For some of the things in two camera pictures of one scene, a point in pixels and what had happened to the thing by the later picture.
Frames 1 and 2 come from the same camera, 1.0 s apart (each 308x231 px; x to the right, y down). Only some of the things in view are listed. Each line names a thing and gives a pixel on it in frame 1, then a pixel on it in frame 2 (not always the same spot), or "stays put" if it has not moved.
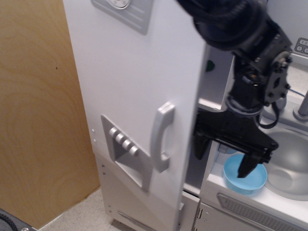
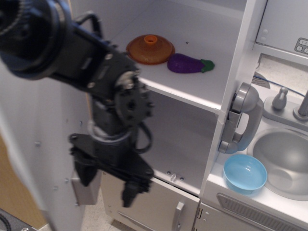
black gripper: (240, 130) → (111, 148)
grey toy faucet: (302, 113) stays put
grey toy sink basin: (287, 168) stays put
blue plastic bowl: (255, 179) stays put
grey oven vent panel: (270, 219) stays put
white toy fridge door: (140, 64) → (38, 115)
